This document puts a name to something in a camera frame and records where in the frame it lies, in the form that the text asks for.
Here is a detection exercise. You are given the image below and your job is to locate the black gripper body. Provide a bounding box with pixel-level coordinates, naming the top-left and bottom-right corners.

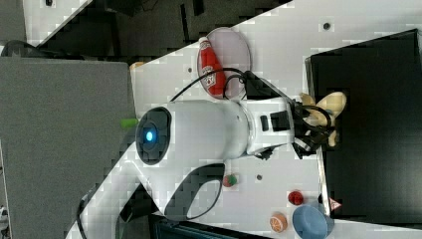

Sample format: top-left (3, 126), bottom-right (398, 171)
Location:
top-left (293, 101), bottom-right (332, 159)

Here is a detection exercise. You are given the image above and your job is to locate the yellow plush banana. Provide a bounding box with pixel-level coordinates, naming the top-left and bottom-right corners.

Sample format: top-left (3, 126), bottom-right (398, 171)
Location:
top-left (300, 92), bottom-right (346, 147)

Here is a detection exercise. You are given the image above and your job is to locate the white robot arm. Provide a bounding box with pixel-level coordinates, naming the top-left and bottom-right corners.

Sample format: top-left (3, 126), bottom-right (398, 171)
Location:
top-left (66, 97), bottom-right (332, 239)

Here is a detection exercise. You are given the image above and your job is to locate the silver black toaster oven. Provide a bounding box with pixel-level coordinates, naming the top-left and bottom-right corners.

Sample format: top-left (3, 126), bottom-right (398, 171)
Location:
top-left (306, 29), bottom-right (422, 229)

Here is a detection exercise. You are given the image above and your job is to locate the red toy apple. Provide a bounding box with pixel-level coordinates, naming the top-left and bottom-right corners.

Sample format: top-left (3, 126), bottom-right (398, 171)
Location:
top-left (288, 190), bottom-right (304, 205)

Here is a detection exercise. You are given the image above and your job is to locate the blue bowl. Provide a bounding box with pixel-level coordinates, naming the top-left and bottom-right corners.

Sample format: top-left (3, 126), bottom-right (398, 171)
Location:
top-left (292, 203), bottom-right (334, 239)

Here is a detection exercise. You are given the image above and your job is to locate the orange slice toy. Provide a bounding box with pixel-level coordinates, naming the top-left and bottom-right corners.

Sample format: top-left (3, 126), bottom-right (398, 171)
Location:
top-left (270, 212), bottom-right (288, 233)

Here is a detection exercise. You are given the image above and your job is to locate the red green toy strawberry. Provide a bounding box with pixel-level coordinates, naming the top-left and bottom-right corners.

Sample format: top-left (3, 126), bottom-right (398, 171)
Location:
top-left (223, 174), bottom-right (237, 187)

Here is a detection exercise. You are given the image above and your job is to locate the red ketchup bottle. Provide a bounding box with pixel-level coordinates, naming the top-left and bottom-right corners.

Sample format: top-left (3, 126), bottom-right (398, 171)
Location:
top-left (199, 37), bottom-right (226, 98)

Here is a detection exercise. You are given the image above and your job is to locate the grey round plate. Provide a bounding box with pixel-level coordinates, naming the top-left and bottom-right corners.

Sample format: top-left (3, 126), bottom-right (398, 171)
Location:
top-left (197, 27), bottom-right (252, 100)

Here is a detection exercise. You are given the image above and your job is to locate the green toy object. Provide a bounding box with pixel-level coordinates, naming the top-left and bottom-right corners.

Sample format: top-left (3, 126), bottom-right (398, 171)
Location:
top-left (120, 119), bottom-right (138, 128)

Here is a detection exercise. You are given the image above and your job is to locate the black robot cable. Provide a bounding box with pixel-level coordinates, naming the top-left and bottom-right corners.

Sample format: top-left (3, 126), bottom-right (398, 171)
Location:
top-left (169, 67), bottom-right (248, 103)

